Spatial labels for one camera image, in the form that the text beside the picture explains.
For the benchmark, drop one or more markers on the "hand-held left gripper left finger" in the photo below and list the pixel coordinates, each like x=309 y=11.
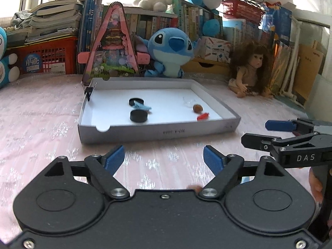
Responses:
x=115 y=159

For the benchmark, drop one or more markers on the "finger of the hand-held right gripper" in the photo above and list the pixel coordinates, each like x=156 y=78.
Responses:
x=255 y=141
x=280 y=125

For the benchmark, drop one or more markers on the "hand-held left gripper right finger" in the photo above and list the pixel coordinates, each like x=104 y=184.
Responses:
x=214 y=159

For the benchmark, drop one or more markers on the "red plastic clip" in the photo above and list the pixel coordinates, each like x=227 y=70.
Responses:
x=202 y=116

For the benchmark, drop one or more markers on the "black round disc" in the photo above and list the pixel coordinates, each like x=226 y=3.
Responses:
x=138 y=116

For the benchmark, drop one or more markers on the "small brown hazelnut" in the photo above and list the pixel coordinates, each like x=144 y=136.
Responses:
x=198 y=108

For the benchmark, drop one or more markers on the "large blue plastic clip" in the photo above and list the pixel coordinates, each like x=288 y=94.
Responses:
x=142 y=107

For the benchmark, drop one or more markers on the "black round lid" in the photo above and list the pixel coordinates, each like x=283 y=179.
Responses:
x=136 y=101

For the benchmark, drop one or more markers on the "white cardboard tray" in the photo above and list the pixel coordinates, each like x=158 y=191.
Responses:
x=166 y=115

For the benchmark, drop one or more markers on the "person's right hand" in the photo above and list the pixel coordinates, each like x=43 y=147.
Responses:
x=316 y=186

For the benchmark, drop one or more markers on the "shiny gold packet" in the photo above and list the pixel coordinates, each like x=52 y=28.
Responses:
x=280 y=67

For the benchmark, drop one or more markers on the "brown paper envelope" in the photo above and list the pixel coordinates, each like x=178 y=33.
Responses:
x=311 y=70

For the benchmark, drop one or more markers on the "brown haired doll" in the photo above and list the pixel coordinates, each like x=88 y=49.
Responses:
x=253 y=67

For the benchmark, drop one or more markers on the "black binder clip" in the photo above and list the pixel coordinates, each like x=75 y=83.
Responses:
x=88 y=92

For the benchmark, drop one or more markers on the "pink snowflake tablecloth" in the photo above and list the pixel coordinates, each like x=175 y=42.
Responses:
x=39 y=124

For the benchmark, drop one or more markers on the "wooden drawer box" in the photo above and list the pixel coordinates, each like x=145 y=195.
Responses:
x=207 y=68

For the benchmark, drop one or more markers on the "colourful printed cardboard box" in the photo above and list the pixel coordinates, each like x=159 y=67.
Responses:
x=216 y=49

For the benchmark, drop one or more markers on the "blue printed bag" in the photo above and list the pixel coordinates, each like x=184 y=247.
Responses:
x=276 y=26

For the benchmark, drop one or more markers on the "pink triangular toy box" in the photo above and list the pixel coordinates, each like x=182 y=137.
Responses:
x=114 y=51

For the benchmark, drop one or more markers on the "blue alien plush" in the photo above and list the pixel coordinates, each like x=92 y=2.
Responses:
x=168 y=54

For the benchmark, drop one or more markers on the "red mesh basket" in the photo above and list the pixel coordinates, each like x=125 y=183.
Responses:
x=241 y=11

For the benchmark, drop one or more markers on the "red plastic basket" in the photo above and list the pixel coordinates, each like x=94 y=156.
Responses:
x=46 y=57

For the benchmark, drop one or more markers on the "row of blue thin books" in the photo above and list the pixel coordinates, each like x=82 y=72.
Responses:
x=89 y=26

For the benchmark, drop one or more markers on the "row of upright books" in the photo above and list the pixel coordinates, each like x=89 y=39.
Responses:
x=145 y=23

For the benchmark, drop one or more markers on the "blue white cat plush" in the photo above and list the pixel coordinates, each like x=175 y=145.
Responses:
x=6 y=62

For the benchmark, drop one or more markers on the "stack of books and papers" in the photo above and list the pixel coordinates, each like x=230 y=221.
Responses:
x=54 y=18

